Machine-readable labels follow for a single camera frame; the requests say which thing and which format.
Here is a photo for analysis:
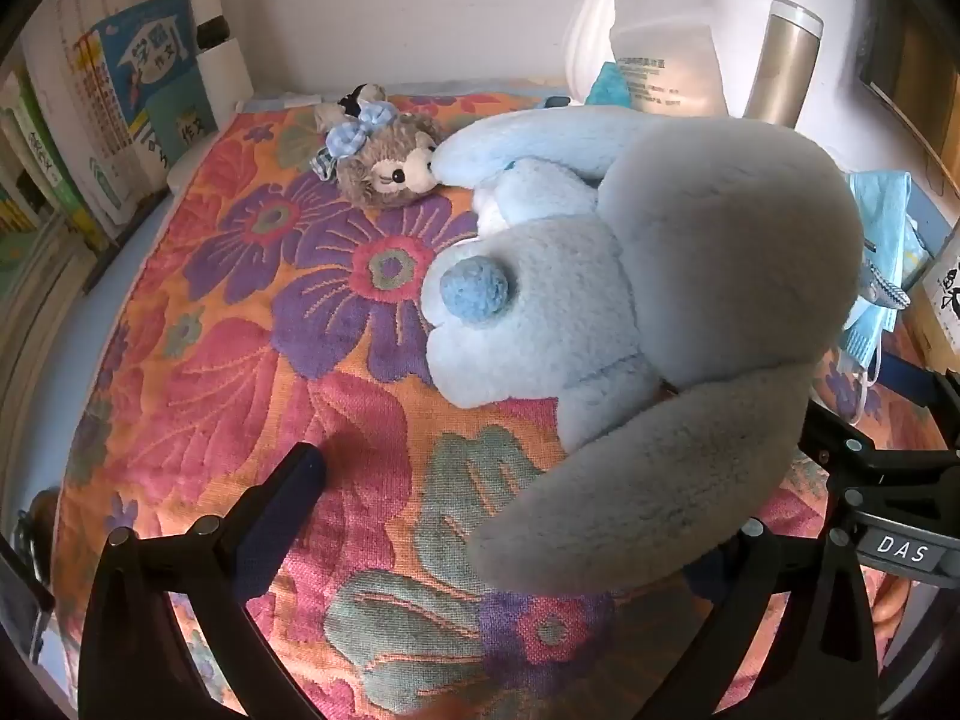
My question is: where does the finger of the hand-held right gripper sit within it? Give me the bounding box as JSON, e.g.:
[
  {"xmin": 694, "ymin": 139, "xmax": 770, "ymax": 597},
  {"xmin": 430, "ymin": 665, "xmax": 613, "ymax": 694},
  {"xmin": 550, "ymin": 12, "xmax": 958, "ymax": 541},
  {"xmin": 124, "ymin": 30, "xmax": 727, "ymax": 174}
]
[
  {"xmin": 797, "ymin": 396, "xmax": 960, "ymax": 470},
  {"xmin": 877, "ymin": 355, "xmax": 960, "ymax": 410}
]

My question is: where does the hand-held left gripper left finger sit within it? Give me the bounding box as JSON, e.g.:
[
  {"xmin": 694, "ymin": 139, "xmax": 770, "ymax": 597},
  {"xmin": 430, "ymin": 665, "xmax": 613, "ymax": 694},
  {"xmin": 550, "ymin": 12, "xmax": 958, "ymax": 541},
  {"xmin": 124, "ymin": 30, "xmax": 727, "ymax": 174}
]
[{"xmin": 77, "ymin": 441, "xmax": 353, "ymax": 720}]

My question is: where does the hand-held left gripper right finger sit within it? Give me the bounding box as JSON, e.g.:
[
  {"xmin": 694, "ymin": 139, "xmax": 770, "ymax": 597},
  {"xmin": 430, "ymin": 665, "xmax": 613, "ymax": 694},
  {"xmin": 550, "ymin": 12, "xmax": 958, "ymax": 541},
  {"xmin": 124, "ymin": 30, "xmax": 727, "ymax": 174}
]
[{"xmin": 592, "ymin": 517, "xmax": 882, "ymax": 720}]

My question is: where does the large blue plush dog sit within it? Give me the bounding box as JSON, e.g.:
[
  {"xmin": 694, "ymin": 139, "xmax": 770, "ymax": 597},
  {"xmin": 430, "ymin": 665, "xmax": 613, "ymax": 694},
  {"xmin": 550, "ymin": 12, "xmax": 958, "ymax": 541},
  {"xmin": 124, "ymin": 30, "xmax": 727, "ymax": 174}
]
[{"xmin": 420, "ymin": 105, "xmax": 863, "ymax": 597}]

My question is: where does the white cleaner refill packet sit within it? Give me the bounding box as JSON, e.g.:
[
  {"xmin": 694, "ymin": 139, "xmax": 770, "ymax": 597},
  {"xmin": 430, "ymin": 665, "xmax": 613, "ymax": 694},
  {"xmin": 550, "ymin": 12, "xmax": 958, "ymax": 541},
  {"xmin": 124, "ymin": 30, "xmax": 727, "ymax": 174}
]
[{"xmin": 609, "ymin": 0, "xmax": 728, "ymax": 117}]

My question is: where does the blue face mask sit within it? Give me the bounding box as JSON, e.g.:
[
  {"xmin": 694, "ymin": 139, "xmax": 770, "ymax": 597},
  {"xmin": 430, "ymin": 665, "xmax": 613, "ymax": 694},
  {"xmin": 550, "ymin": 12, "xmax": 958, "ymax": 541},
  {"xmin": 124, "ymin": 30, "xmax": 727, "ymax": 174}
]
[
  {"xmin": 846, "ymin": 169, "xmax": 927, "ymax": 310},
  {"xmin": 838, "ymin": 306, "xmax": 899, "ymax": 421}
]

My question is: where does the printed cardboard box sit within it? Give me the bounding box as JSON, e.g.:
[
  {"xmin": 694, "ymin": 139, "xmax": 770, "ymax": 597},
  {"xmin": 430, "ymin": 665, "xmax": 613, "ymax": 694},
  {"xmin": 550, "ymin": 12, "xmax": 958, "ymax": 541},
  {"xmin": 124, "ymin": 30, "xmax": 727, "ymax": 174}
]
[{"xmin": 900, "ymin": 217, "xmax": 960, "ymax": 376}]

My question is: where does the floral orange blanket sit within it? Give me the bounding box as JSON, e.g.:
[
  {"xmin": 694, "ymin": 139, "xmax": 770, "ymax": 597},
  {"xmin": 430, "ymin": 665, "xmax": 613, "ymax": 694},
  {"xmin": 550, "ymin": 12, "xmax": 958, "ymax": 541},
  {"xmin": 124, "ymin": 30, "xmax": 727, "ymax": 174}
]
[{"xmin": 56, "ymin": 94, "xmax": 931, "ymax": 720}]

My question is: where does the gold thermos bottle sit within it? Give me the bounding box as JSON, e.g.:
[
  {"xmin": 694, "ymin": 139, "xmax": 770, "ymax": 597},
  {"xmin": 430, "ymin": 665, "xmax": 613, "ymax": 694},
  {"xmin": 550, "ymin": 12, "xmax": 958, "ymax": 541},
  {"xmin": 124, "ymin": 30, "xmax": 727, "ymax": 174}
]
[{"xmin": 742, "ymin": 0, "xmax": 824, "ymax": 128}]

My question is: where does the small brown plush bear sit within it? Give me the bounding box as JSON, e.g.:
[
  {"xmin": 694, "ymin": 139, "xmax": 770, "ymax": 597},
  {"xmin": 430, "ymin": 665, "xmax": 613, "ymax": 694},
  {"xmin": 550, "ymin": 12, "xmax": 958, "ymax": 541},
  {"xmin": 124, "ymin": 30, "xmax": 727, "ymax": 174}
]
[{"xmin": 322, "ymin": 101, "xmax": 445, "ymax": 209}]

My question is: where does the small black white plush toy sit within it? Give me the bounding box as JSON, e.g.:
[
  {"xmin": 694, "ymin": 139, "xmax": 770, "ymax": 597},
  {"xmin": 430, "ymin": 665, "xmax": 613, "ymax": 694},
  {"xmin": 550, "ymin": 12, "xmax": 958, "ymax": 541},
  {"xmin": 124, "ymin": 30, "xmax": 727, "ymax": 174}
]
[{"xmin": 315, "ymin": 82, "xmax": 387, "ymax": 128}]

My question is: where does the teal fuzzy cloth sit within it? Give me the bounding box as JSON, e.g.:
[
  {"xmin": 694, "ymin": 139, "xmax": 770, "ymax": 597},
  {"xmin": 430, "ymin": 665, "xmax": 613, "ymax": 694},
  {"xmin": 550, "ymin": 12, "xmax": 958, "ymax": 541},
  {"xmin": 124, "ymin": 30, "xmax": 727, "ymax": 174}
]
[{"xmin": 585, "ymin": 60, "xmax": 635, "ymax": 106}]

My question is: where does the row of green books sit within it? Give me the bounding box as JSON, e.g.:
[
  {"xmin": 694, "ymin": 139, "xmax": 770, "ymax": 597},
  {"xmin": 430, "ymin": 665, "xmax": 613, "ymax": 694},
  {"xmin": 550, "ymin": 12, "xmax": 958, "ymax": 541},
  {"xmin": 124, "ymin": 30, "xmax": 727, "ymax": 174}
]
[{"xmin": 0, "ymin": 67, "xmax": 98, "ymax": 250}]

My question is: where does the white carton with black clip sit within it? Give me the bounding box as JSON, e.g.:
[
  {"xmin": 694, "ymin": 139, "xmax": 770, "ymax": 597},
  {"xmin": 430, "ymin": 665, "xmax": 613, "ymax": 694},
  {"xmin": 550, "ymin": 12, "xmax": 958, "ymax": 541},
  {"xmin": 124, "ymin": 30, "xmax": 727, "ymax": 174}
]
[{"xmin": 191, "ymin": 15, "xmax": 252, "ymax": 102}]

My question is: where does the blue cover book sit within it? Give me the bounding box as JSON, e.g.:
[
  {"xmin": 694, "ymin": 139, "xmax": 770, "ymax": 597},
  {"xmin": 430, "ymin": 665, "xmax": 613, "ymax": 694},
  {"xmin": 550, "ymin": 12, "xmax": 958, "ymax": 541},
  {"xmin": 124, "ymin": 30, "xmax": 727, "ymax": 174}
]
[{"xmin": 86, "ymin": 0, "xmax": 218, "ymax": 166}]

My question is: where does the white ribbed vase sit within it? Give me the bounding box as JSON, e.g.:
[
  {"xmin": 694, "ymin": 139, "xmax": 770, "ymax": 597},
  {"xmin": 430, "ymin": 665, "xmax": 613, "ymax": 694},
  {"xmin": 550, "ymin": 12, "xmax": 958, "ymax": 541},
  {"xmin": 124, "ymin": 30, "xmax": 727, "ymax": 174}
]
[{"xmin": 562, "ymin": 0, "xmax": 676, "ymax": 102}]

